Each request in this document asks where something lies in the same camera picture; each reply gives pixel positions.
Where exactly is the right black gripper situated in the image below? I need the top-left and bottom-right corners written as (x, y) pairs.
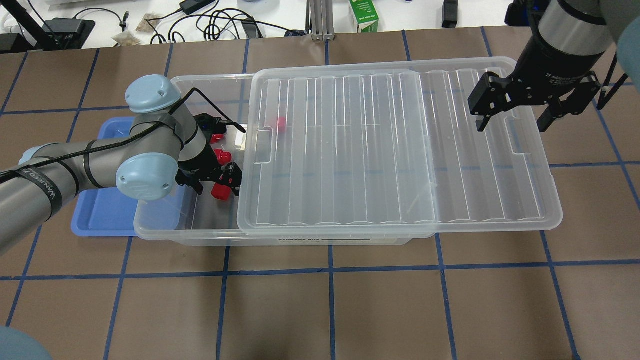
top-left (468, 45), bottom-right (601, 133)

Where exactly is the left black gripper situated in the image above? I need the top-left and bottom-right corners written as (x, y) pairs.
top-left (174, 145), bottom-right (243, 197)

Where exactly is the red block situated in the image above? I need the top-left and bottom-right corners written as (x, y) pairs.
top-left (210, 183), bottom-right (233, 201)
top-left (209, 134), bottom-right (226, 144)

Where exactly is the clear plastic box lid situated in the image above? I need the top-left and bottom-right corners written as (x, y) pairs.
top-left (237, 57), bottom-right (563, 239)

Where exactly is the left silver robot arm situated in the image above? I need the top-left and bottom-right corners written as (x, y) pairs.
top-left (0, 74), bottom-right (247, 254)

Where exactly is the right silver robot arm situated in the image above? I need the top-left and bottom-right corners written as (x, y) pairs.
top-left (468, 0), bottom-right (640, 132)

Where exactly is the clear plastic storage box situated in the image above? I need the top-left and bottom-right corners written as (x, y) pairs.
top-left (137, 68), bottom-right (439, 246)

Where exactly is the blue plastic tray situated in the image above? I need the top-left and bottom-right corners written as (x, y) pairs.
top-left (71, 117), bottom-right (196, 238)

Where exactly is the black power adapter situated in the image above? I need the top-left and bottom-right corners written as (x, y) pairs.
top-left (179, 0), bottom-right (216, 16)

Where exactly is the green white carton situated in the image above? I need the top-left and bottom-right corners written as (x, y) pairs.
top-left (349, 0), bottom-right (380, 34)

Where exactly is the aluminium frame post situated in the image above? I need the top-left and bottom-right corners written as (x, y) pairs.
top-left (305, 0), bottom-right (335, 41)

